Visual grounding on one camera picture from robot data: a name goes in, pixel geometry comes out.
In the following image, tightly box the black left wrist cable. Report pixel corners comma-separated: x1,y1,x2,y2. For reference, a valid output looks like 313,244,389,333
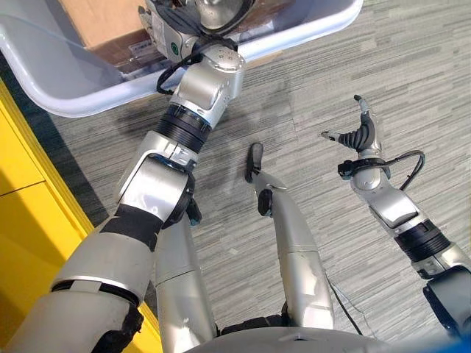
156,43,207,96

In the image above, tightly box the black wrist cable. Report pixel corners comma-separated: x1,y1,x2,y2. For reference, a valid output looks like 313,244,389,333
156,43,207,96
382,149,427,192

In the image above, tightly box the silver robot right leg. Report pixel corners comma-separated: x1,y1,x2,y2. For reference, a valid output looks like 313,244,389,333
252,171,336,329

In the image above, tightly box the dark robot foot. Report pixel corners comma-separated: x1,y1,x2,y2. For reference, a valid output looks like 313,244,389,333
185,196,203,226
244,142,264,185

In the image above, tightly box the silver robot torso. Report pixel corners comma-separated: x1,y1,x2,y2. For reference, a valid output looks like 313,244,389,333
183,314,409,353

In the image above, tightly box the thin black floor cable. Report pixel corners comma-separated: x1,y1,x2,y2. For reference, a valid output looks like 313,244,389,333
323,270,377,340

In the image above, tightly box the silver robot left leg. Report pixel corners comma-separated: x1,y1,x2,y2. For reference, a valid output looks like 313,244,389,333
154,211,219,353

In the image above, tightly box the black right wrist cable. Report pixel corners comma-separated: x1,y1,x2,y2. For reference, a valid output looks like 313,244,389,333
382,149,427,192

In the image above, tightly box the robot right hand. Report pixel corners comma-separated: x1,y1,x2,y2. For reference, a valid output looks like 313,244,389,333
319,94,383,159

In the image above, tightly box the black right wrist clamp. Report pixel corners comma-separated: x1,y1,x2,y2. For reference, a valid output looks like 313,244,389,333
337,157,392,181

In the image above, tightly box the white plastic box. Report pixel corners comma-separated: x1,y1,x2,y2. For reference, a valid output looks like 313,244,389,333
0,0,365,118

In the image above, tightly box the silver robot leg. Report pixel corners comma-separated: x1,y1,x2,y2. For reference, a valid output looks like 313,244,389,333
154,211,219,353
252,171,336,329

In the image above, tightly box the yellow shelf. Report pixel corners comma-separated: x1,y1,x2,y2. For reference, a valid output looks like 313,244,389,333
0,79,163,353

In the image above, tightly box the brown cardboard sheet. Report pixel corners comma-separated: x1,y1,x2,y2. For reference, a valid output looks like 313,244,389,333
58,0,291,76

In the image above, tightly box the dark robot left foot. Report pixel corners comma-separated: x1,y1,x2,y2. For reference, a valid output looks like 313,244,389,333
185,196,203,226

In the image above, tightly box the dark robot right foot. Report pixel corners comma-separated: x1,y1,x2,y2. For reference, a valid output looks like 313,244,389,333
244,142,264,185

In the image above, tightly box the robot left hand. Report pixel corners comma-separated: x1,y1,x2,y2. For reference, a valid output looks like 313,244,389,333
138,0,203,63

